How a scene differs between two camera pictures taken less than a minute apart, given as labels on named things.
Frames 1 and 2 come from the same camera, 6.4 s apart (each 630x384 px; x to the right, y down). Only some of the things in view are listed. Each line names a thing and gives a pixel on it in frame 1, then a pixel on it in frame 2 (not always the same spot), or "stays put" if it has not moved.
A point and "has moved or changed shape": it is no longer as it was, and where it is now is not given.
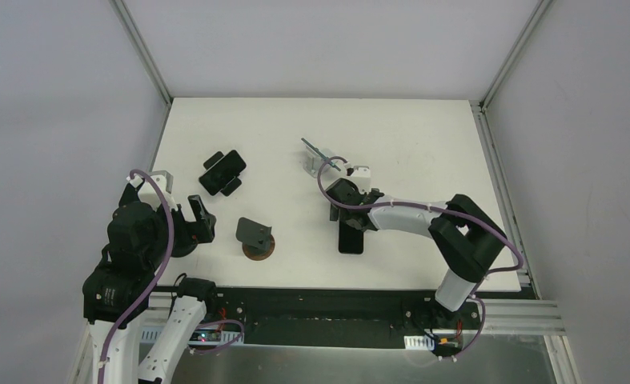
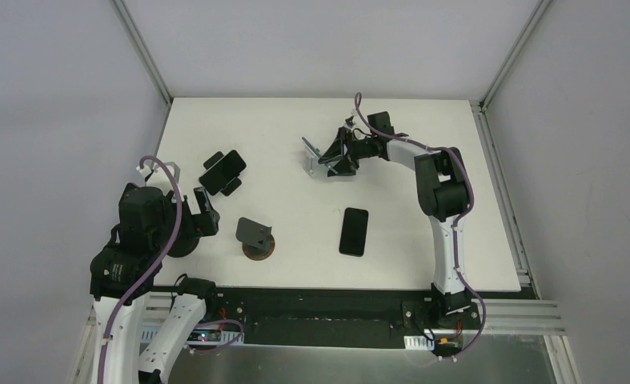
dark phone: x=321 y=154 stays put
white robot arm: x=116 y=291 has moved or changed shape
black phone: x=216 y=178 stays put
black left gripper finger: x=198 y=208 -> x=202 y=199
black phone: x=351 y=239 stays put
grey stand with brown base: x=258 y=242 stays put
